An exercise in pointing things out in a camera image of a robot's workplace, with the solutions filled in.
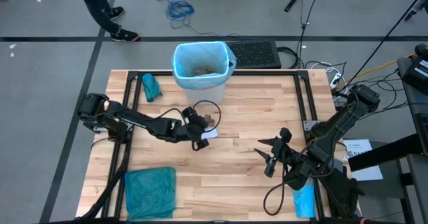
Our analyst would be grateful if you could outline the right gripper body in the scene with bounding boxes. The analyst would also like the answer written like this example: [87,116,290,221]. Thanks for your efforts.
[263,126,304,179]

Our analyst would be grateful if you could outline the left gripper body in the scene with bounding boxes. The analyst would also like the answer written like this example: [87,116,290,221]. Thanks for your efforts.
[179,106,211,152]

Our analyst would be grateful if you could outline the light blue trash bag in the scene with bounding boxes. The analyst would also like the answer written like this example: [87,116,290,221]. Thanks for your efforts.
[171,40,238,91]

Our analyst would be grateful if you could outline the white trash bin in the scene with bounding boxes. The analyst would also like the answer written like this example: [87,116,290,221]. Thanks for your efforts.
[182,82,227,106]

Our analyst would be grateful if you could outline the small crumpled teal bag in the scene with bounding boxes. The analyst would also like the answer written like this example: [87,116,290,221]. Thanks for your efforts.
[140,72,163,103]

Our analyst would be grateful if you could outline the folded teal plastic bag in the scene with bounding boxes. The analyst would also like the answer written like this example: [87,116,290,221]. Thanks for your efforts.
[124,166,177,222]

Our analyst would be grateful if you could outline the roll of blue bags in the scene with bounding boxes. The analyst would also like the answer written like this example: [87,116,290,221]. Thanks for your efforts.
[291,178,317,219]

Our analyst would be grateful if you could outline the white printed paper sheet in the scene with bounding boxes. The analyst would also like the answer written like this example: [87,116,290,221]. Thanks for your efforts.
[343,138,385,181]

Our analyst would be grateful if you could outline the white power strip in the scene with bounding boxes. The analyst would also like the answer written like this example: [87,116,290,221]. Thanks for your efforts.
[329,72,343,90]

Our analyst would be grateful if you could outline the black bar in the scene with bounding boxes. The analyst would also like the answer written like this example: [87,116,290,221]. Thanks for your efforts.
[347,132,428,173]

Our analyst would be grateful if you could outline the black handheld controller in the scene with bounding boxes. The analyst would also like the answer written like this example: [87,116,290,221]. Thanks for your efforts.
[283,0,300,13]

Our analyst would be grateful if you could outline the grey side desk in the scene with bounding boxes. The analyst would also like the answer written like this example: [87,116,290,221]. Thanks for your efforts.
[396,43,428,224]

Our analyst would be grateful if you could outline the person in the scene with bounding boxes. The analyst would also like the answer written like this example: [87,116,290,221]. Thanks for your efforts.
[71,0,140,43]

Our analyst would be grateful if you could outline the black labelled device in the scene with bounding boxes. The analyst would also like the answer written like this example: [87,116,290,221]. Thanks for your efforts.
[400,43,428,96]

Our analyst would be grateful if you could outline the grey stand leg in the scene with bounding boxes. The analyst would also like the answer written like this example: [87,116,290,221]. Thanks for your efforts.
[403,0,428,21]

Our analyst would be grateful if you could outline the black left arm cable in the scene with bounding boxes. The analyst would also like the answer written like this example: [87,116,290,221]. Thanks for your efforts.
[152,99,223,134]

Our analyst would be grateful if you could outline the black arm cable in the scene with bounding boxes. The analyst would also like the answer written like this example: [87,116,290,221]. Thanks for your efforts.
[152,99,223,134]
[262,163,336,217]

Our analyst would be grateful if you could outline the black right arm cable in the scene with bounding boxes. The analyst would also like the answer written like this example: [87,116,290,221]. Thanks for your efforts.
[262,163,336,217]

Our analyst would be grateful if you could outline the blue cable coil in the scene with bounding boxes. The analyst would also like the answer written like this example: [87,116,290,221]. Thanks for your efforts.
[154,0,257,41]

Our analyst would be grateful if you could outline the yellow cable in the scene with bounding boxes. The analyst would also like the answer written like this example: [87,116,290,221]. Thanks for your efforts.
[334,52,417,91]

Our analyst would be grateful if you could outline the black floor cable bundle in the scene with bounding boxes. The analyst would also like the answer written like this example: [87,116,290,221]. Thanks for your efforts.
[268,0,324,70]

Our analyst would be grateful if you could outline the long black slanted cable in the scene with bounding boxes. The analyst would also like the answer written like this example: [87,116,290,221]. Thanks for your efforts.
[335,0,428,92]

